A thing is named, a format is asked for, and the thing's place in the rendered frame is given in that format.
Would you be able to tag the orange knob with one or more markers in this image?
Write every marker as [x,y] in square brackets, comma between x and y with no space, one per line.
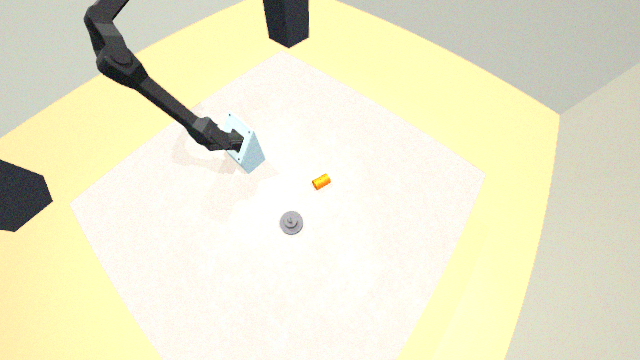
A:
[321,181]

